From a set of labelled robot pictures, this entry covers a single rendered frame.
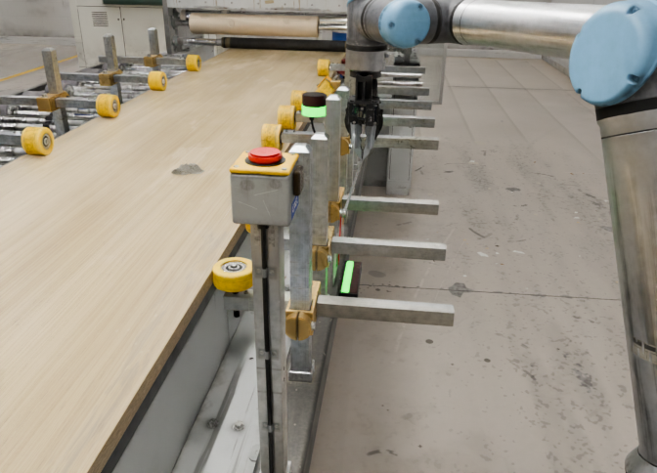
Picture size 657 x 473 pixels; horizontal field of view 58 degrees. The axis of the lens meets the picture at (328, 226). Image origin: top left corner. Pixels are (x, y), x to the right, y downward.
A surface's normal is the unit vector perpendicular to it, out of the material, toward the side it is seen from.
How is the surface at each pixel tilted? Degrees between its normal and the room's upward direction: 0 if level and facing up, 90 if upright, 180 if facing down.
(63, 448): 0
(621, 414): 0
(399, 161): 90
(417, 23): 90
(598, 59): 83
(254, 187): 90
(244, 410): 0
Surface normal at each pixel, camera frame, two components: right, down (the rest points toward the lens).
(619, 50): -0.92, 0.03
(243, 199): -0.11, 0.41
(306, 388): 0.01, -0.91
